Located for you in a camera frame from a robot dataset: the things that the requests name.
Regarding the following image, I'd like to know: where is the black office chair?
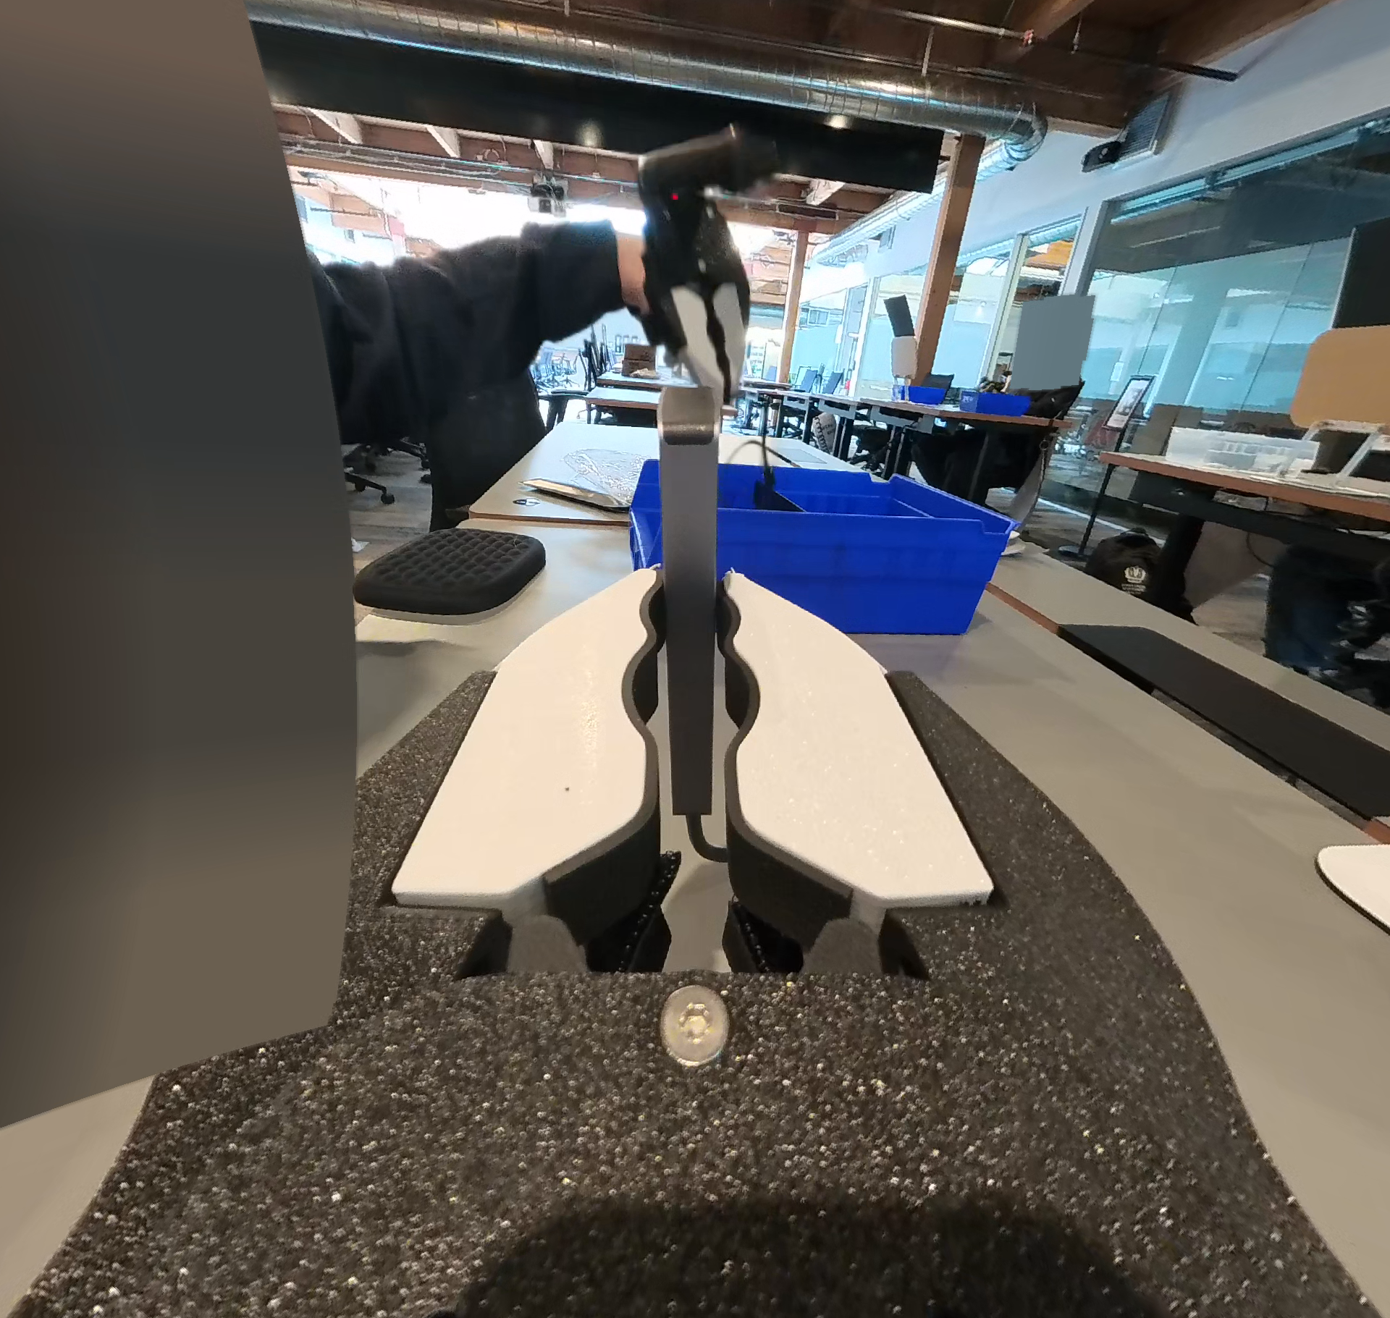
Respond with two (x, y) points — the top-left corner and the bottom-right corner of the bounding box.
(342, 439), (430, 506)

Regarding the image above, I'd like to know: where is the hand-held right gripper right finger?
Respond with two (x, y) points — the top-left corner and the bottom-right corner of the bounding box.
(724, 571), (997, 975)

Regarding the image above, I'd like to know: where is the wooden support post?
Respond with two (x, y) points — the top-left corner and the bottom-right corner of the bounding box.
(912, 136), (988, 386)

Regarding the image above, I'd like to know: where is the black overhead beam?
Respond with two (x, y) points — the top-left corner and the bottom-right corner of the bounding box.
(251, 22), (944, 196)

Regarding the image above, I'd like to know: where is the black desk mat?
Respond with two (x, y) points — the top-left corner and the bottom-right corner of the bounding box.
(1058, 624), (1390, 823)

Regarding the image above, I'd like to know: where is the silver ventilation duct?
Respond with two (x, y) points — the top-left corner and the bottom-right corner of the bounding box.
(240, 0), (1049, 147)

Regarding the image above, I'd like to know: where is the plastic bag on table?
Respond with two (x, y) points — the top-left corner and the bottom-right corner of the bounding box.
(525, 449), (654, 508)

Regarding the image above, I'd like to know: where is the blue plastic bin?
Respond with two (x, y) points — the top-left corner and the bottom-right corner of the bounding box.
(629, 458), (1016, 637)

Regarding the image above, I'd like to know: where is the sign stand with white base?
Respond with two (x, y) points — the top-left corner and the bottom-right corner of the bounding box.
(1316, 844), (1390, 935)

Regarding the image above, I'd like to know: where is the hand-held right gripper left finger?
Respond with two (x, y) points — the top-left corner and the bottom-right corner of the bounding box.
(390, 567), (667, 975)

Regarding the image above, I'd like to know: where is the black mesh wrist rest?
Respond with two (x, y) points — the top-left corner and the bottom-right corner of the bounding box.
(354, 529), (547, 622)

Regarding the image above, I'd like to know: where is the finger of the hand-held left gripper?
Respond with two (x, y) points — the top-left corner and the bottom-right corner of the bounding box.
(669, 286), (732, 394)
(711, 293), (754, 405)

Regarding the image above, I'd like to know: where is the black wall-mounted unit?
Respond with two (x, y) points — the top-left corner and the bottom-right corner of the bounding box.
(1085, 90), (1178, 174)

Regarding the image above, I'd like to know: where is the person's left forearm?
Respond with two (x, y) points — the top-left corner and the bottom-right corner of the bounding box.
(314, 217), (629, 451)

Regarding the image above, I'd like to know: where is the wooden office desk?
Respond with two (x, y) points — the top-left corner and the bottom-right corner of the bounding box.
(1100, 451), (1390, 626)

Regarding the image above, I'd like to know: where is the black backpack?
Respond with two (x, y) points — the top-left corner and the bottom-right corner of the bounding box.
(1087, 529), (1197, 616)

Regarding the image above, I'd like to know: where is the grey usb hub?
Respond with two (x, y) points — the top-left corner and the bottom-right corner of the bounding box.
(657, 384), (726, 821)

